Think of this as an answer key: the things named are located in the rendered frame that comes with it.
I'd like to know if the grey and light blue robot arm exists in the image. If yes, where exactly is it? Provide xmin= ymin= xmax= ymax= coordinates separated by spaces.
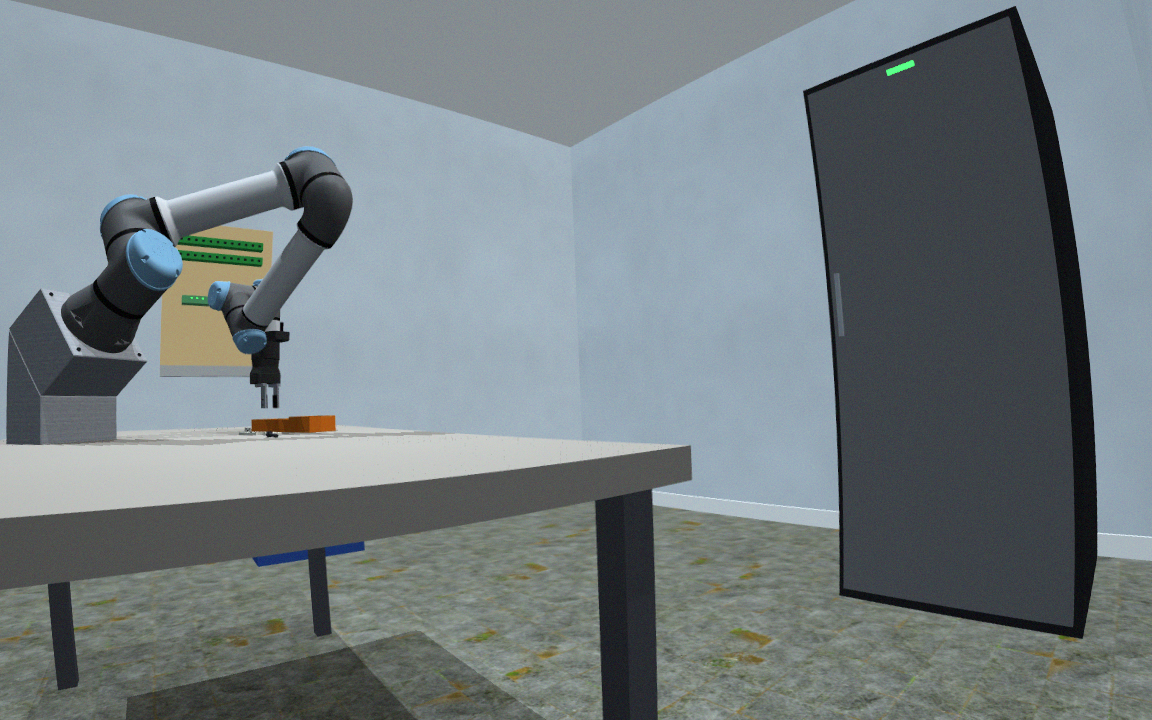
xmin=61 ymin=147 xmax=353 ymax=354

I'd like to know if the orange rack of labelled bins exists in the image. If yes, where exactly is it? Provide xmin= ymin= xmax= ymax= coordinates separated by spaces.
xmin=251 ymin=415 xmax=336 ymax=433

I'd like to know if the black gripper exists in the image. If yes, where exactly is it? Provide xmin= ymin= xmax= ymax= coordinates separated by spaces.
xmin=250 ymin=320 xmax=290 ymax=408

